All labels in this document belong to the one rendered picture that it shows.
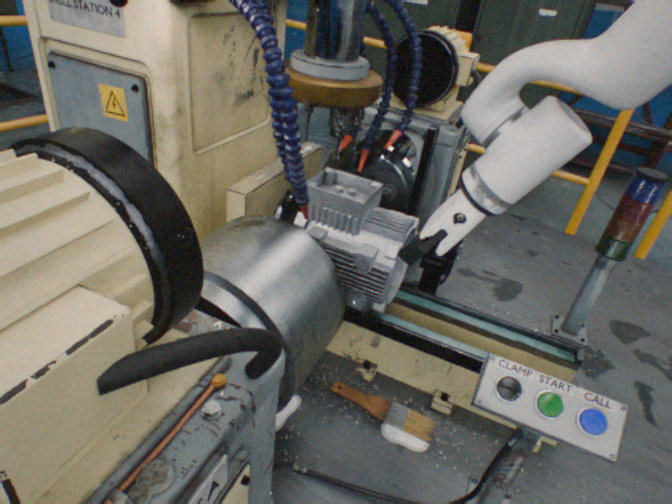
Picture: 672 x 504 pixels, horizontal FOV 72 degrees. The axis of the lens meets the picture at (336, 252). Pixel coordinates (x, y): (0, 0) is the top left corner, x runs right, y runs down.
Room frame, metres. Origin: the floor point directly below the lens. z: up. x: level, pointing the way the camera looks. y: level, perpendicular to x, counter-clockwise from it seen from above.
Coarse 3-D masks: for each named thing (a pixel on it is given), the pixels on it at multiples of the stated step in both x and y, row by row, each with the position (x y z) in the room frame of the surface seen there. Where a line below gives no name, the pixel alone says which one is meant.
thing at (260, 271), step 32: (224, 224) 0.61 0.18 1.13; (256, 224) 0.56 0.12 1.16; (288, 224) 0.58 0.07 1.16; (224, 256) 0.47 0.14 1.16; (256, 256) 0.49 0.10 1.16; (288, 256) 0.51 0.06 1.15; (320, 256) 0.55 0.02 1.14; (224, 288) 0.43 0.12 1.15; (256, 288) 0.43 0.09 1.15; (288, 288) 0.46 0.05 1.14; (320, 288) 0.50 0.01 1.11; (224, 320) 0.39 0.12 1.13; (256, 320) 0.41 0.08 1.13; (288, 320) 0.43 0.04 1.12; (320, 320) 0.47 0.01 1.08; (288, 352) 0.40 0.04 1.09; (320, 352) 0.47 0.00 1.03; (288, 384) 0.40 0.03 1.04
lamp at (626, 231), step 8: (616, 216) 0.89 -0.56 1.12; (608, 224) 0.90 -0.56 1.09; (616, 224) 0.88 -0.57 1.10; (624, 224) 0.87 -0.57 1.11; (632, 224) 0.87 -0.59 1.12; (640, 224) 0.87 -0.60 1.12; (608, 232) 0.89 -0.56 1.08; (616, 232) 0.88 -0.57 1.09; (624, 232) 0.87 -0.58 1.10; (632, 232) 0.87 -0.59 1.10; (624, 240) 0.87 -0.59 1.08; (632, 240) 0.87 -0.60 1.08
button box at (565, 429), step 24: (504, 360) 0.45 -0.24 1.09; (480, 384) 0.43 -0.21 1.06; (528, 384) 0.42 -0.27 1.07; (552, 384) 0.42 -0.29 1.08; (480, 408) 0.42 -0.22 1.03; (504, 408) 0.40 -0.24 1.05; (528, 408) 0.40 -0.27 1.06; (576, 408) 0.40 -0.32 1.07; (600, 408) 0.40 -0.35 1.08; (624, 408) 0.40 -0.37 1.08; (552, 432) 0.38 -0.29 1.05; (576, 432) 0.38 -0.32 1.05; (600, 456) 0.36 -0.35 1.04
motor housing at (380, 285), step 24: (384, 216) 0.76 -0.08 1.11; (408, 216) 0.78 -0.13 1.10; (336, 240) 0.72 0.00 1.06; (360, 240) 0.71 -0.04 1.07; (384, 240) 0.71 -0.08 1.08; (408, 240) 0.81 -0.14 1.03; (336, 264) 0.69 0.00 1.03; (384, 264) 0.68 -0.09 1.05; (360, 288) 0.67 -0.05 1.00; (384, 288) 0.66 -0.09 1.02
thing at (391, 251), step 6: (300, 216) 0.74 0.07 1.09; (294, 222) 0.74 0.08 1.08; (300, 222) 0.74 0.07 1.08; (306, 222) 0.74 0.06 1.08; (306, 228) 0.74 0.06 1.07; (390, 246) 0.68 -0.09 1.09; (396, 246) 0.68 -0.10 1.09; (384, 252) 0.68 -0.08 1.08; (390, 252) 0.68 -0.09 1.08; (396, 252) 0.68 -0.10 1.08; (390, 258) 0.67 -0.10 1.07; (396, 258) 0.68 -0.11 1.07; (372, 306) 0.68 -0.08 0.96; (378, 306) 0.68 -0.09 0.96; (384, 306) 0.68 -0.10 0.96; (378, 312) 0.68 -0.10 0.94
